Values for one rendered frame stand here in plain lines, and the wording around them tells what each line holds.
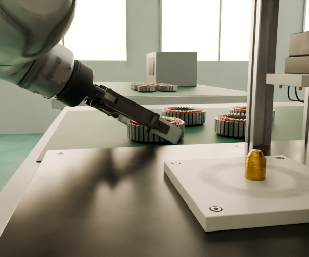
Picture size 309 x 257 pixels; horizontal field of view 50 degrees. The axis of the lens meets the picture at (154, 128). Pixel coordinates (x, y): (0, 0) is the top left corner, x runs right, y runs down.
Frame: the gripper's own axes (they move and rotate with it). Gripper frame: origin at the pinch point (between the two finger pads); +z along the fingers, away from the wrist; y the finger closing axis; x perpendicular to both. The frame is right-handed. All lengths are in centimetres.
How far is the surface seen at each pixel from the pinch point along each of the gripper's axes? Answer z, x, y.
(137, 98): 40, 20, -88
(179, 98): 57, 29, -80
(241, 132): 12.4, 6.5, 9.7
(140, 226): -19.4, -11.2, 34.5
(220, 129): 11.0, 5.6, 5.2
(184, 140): 4.4, 0.2, 4.6
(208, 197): -14.8, -7.1, 35.1
